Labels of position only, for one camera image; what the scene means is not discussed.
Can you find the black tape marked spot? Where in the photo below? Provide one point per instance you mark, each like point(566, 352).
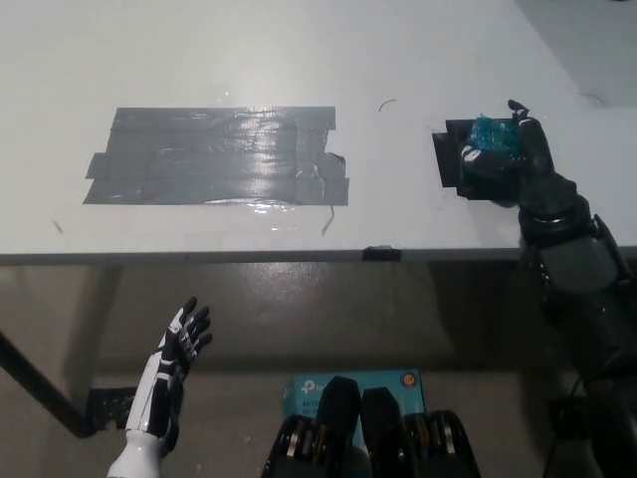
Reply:
point(448, 164)

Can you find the grey duct tape patch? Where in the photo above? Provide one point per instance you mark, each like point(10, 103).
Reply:
point(219, 159)

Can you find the black table leg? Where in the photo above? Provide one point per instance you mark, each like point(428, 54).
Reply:
point(45, 388)

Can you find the teal router box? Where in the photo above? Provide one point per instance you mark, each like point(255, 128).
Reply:
point(303, 393)

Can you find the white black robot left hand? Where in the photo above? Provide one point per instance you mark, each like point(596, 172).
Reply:
point(164, 358)

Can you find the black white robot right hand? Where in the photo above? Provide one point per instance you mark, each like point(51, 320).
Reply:
point(540, 169)

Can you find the small black tape piece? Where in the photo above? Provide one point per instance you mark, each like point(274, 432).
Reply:
point(382, 254)

